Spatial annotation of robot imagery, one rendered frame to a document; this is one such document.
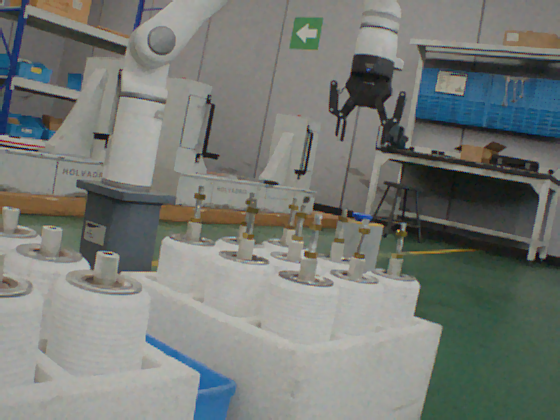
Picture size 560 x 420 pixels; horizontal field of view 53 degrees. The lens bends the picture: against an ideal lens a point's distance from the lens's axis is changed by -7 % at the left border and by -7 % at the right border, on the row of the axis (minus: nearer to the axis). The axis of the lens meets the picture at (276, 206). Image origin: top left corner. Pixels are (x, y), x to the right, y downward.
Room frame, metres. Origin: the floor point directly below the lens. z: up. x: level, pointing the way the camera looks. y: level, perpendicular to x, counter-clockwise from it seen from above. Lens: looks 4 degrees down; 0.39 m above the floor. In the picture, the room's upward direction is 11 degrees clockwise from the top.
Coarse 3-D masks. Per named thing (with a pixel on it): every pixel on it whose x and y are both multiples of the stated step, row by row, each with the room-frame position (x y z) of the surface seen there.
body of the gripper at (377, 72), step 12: (360, 60) 1.02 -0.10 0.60; (372, 60) 1.01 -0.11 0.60; (384, 60) 1.01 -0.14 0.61; (360, 72) 1.02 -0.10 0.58; (372, 72) 1.01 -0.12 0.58; (384, 72) 1.02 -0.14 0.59; (348, 84) 1.05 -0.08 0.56; (360, 84) 1.04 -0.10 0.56; (372, 84) 1.04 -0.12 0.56; (384, 84) 1.03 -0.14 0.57; (360, 96) 1.04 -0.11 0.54; (384, 96) 1.03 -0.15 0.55; (372, 108) 1.05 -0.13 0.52
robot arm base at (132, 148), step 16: (128, 112) 1.09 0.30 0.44; (144, 112) 1.10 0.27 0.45; (160, 112) 1.12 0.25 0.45; (128, 128) 1.09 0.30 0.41; (144, 128) 1.10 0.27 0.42; (160, 128) 1.14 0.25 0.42; (112, 144) 1.11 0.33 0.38; (128, 144) 1.09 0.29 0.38; (144, 144) 1.10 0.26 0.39; (112, 160) 1.10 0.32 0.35; (128, 160) 1.09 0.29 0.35; (144, 160) 1.11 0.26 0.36; (112, 176) 1.10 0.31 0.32; (128, 176) 1.09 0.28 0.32; (144, 176) 1.11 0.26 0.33
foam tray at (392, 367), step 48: (144, 288) 0.89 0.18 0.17; (192, 336) 0.81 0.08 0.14; (240, 336) 0.75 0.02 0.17; (336, 336) 0.81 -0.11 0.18; (384, 336) 0.84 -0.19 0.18; (432, 336) 0.95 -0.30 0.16; (240, 384) 0.74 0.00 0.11; (288, 384) 0.69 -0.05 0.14; (336, 384) 0.75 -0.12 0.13; (384, 384) 0.85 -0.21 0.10
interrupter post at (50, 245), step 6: (48, 228) 0.62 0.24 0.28; (54, 228) 0.63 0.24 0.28; (60, 228) 0.63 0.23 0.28; (42, 234) 0.62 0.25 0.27; (48, 234) 0.62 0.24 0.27; (54, 234) 0.62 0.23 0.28; (60, 234) 0.63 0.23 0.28; (42, 240) 0.62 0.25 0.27; (48, 240) 0.62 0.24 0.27; (54, 240) 0.62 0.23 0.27; (60, 240) 0.63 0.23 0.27; (42, 246) 0.62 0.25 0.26; (48, 246) 0.62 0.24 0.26; (54, 246) 0.62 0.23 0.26; (42, 252) 0.62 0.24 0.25; (48, 252) 0.62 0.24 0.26; (54, 252) 0.62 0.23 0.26
